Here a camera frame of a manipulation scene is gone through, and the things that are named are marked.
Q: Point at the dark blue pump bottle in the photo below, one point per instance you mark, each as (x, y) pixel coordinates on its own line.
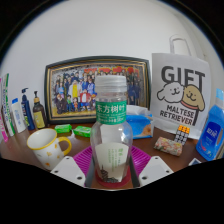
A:
(27, 113)

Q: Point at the blue tissue pack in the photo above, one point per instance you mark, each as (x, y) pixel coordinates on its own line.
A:
(141, 125)

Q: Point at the amber pump bottle yellow label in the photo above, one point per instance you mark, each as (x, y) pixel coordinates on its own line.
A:
(39, 116)

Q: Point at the framed group photo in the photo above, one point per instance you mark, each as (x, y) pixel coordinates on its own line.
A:
(66, 90)

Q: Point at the colourful puzzle cube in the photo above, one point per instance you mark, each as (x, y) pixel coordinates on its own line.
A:
(182, 134)

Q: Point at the green and white long box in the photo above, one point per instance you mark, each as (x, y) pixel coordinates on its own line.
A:
(8, 106)

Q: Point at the white lotion bottle blue cap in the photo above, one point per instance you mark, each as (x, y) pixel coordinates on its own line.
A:
(18, 116)

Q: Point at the white mug with yellow rim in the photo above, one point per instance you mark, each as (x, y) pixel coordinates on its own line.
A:
(46, 150)

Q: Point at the pink and white long box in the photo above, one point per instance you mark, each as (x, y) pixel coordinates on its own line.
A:
(2, 126)

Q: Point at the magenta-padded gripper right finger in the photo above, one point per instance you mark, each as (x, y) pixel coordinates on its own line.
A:
(156, 170)

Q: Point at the white printed paper gift bag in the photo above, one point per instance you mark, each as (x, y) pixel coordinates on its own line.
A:
(180, 93)

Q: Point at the small green packet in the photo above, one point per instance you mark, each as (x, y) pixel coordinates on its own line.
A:
(63, 128)
(82, 131)

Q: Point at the small floral patterned box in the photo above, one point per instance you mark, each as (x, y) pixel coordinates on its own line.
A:
(168, 146)

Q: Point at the blue detergent bottle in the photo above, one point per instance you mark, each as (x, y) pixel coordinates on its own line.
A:
(210, 133)

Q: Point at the clear green-label drink bottle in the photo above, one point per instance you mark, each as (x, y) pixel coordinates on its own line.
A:
(111, 133)

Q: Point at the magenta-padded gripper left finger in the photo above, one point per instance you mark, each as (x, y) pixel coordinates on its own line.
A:
(68, 170)

